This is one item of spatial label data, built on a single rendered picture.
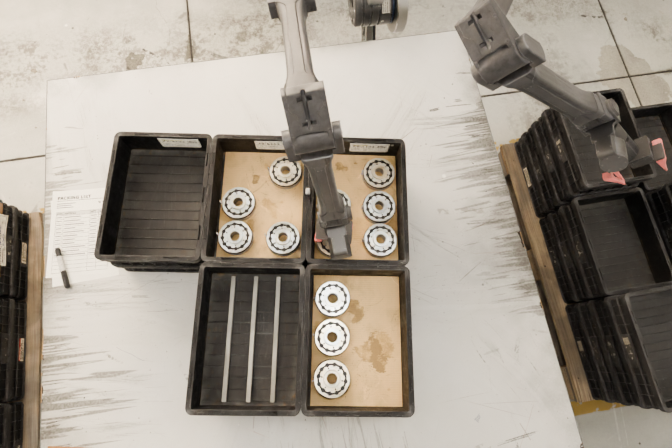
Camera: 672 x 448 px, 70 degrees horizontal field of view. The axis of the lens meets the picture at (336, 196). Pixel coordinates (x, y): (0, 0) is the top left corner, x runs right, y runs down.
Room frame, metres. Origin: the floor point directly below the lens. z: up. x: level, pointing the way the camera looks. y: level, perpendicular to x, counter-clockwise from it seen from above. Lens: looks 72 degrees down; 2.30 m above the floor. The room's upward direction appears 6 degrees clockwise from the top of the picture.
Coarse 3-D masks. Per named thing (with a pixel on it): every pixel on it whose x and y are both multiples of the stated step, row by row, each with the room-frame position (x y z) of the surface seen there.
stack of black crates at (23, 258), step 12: (12, 216) 0.42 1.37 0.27; (24, 216) 0.44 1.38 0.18; (12, 228) 0.37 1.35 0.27; (24, 228) 0.39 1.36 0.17; (12, 240) 0.32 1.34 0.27; (24, 240) 0.34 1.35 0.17; (12, 252) 0.27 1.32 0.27; (24, 252) 0.28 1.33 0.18; (12, 264) 0.22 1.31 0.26; (24, 264) 0.23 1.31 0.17; (0, 276) 0.16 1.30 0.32; (12, 276) 0.17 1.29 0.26; (24, 276) 0.18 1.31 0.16; (0, 288) 0.11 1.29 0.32; (12, 288) 0.12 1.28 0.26; (24, 288) 0.13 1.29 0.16
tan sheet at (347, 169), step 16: (336, 160) 0.61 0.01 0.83; (352, 160) 0.61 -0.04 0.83; (368, 160) 0.62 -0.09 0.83; (336, 176) 0.55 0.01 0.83; (352, 176) 0.56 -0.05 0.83; (352, 192) 0.50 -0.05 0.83; (368, 192) 0.51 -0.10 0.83; (352, 208) 0.45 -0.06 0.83; (368, 224) 0.40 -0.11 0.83; (352, 240) 0.35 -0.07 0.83; (320, 256) 0.28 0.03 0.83; (352, 256) 0.30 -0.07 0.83; (368, 256) 0.30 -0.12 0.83
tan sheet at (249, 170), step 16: (240, 160) 0.57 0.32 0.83; (256, 160) 0.58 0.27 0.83; (272, 160) 0.58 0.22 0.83; (224, 176) 0.51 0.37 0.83; (240, 176) 0.52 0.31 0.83; (256, 176) 0.52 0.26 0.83; (224, 192) 0.46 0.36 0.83; (256, 192) 0.47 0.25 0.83; (272, 192) 0.47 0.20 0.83; (288, 192) 0.48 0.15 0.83; (256, 208) 0.41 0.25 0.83; (272, 208) 0.42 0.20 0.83; (288, 208) 0.43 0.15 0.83; (224, 224) 0.35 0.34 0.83; (256, 224) 0.36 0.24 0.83; (272, 224) 0.37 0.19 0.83; (256, 240) 0.31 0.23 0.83; (224, 256) 0.25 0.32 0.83; (240, 256) 0.26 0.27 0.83; (256, 256) 0.26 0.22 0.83; (272, 256) 0.27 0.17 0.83; (288, 256) 0.27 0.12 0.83
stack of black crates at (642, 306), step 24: (576, 312) 0.28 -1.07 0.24; (600, 312) 0.27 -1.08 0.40; (624, 312) 0.26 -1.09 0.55; (648, 312) 0.28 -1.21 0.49; (576, 336) 0.19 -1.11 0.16; (600, 336) 0.18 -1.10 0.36; (624, 336) 0.18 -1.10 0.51; (648, 336) 0.19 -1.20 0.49; (600, 360) 0.09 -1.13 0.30; (624, 360) 0.09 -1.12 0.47; (648, 360) 0.10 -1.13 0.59; (600, 384) 0.00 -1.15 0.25; (624, 384) 0.01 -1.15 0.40; (648, 384) 0.02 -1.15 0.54; (648, 408) -0.06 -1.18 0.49
